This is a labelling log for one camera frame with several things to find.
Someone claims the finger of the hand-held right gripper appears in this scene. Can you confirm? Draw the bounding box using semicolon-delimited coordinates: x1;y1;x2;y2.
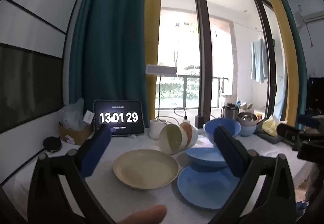
297;114;324;128
277;123;302;151

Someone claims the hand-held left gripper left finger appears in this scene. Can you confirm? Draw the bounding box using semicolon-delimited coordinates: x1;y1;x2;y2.
27;124;119;224

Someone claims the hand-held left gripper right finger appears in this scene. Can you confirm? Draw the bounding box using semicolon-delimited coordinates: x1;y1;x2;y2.
208;125;296;224

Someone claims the blue shallow bowl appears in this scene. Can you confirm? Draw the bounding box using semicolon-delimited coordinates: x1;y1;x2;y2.
185;148;228;171

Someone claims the large blue bowl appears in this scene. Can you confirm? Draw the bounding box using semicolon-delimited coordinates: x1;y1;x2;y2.
204;117;241;144

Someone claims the blue plate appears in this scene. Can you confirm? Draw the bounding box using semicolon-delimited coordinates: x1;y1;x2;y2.
177;165;241;210

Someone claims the beige plate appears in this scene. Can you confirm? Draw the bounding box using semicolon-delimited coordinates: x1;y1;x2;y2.
113;149;180;191

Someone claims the beige bowl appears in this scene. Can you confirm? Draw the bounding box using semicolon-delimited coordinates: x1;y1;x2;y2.
159;124;189;155

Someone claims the person's left hand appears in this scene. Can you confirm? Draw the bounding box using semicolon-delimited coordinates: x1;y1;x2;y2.
115;204;167;224

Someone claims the yellow tissue pack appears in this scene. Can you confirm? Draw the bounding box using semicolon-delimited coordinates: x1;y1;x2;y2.
262;114;288;137

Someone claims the grey cloth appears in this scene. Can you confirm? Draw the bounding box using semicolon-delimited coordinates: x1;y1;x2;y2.
254;125;284;144

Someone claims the brown cardboard box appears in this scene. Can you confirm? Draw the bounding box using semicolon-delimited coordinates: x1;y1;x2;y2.
59;123;94;145

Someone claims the black monitor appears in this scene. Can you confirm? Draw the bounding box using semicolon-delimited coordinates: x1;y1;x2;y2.
307;77;324;111

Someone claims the light blue bowl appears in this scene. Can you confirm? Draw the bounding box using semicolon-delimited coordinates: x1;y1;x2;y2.
238;124;257;137

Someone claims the small white box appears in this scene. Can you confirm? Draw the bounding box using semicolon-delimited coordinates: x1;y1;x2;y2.
83;110;95;124

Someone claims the black tablet with clock display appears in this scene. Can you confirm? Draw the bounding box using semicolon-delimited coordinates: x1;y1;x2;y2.
94;100;145;136

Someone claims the pink steel-lined bowl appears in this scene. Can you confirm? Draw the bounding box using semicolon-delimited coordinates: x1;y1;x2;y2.
237;112;258;127

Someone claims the steel electric kettle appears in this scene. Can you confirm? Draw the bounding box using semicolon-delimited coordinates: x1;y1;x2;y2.
222;103;239;121

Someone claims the black round pouch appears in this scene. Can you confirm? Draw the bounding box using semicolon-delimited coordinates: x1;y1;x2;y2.
43;136;61;153

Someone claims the white double cup holder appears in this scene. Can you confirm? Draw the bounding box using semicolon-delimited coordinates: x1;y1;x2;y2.
149;119;167;140

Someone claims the light blue hanging towel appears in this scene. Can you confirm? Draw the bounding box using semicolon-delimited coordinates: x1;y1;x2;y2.
250;38;269;84

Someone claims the balcony railing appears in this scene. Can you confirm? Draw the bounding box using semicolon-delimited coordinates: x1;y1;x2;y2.
156;73;229;109

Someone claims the white textured tablecloth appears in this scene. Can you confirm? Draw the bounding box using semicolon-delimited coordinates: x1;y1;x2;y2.
0;123;314;224

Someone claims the yellow curtain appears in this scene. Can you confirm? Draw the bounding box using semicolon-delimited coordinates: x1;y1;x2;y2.
144;0;162;123
254;0;299;128

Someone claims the white desk lamp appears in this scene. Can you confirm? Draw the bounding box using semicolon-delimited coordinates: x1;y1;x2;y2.
146;65;177;123

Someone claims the white air conditioner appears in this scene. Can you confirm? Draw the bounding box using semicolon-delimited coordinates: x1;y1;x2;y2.
295;4;324;28

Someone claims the black cable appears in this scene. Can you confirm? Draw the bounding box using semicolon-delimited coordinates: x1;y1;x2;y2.
174;107;188;121
154;116;178;125
197;110;215;121

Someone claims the dark window frame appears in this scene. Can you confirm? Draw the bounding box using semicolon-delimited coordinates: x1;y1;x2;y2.
162;0;288;126

